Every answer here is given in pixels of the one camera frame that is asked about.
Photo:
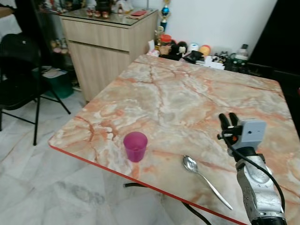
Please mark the red lidded jar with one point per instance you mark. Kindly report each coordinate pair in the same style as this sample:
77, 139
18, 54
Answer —
165, 44

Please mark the flat red case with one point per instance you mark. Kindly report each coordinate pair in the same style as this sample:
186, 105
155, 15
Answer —
138, 13

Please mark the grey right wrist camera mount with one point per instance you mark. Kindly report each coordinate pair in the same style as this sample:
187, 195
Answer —
254, 132

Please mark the black folding chair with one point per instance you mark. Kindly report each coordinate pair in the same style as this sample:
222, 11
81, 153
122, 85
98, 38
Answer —
16, 70

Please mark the green storage bin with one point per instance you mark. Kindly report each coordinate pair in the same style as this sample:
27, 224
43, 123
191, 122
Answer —
61, 86

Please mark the purple plastic cup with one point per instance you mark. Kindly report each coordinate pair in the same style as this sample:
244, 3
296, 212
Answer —
135, 147

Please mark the white paper sheets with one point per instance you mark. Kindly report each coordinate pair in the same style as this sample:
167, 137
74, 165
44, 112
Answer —
54, 72

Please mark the silver metal spoon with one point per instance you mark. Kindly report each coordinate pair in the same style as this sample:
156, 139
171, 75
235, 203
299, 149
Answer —
190, 163

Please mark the blue and gold trophy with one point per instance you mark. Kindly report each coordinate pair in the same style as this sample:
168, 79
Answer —
165, 11

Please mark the black plush toy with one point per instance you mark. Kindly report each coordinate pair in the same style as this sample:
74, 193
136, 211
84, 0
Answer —
178, 49

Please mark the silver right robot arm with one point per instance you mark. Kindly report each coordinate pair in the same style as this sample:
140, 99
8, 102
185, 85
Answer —
257, 187

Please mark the large black panel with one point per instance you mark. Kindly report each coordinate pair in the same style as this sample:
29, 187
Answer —
276, 37

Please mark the black capped bottle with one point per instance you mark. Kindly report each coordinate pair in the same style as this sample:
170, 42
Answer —
242, 56

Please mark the orange round toy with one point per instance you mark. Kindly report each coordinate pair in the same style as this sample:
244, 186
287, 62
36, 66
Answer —
205, 49

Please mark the light wooden cabinet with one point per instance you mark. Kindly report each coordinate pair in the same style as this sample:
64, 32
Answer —
108, 51

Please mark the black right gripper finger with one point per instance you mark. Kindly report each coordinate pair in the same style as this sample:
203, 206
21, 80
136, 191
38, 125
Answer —
233, 120
224, 123

